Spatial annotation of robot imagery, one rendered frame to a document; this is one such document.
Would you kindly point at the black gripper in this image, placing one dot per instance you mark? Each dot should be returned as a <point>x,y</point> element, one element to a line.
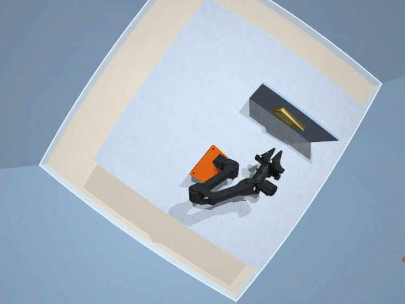
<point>266,166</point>

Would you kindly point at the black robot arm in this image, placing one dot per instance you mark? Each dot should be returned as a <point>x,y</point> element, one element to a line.
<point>229,169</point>

